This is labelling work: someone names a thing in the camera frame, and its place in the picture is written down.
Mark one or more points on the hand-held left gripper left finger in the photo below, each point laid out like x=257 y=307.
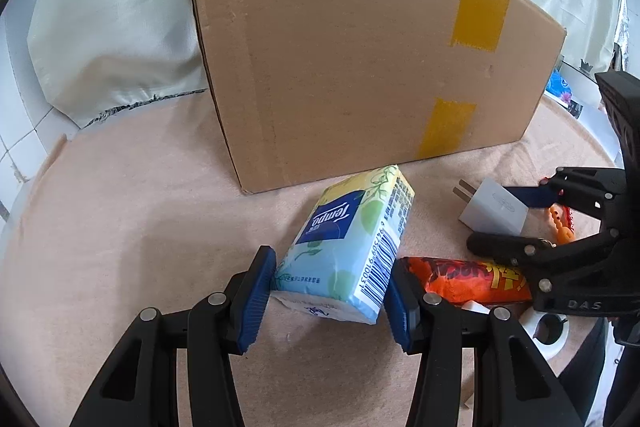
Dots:
x=255 y=302

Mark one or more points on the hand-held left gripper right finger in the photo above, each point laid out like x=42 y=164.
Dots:
x=400 y=307

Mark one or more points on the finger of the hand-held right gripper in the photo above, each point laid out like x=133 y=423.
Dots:
x=535 y=198
x=505 y=244

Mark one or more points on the white power adapter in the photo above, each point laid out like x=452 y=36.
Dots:
x=492 y=207

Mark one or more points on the pocket tissue pack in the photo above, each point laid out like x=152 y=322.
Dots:
x=345 y=237

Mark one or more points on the cardboard box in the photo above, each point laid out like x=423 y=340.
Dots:
x=350 y=57

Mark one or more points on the orange plastic toy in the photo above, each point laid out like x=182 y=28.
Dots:
x=560 y=227

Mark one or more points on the orange snack packet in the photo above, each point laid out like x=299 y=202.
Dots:
x=465 y=279

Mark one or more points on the white plastic roll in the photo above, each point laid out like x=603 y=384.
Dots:
x=530 y=322

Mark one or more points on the blue tissue package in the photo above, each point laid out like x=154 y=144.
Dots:
x=557 y=84

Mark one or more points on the white pot with lid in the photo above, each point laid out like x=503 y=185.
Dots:
x=585 y=82

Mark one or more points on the silver foil sheet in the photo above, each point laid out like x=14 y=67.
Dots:
x=621 y=27

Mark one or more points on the pale green curtain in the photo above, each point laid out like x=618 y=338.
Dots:
x=110 y=7

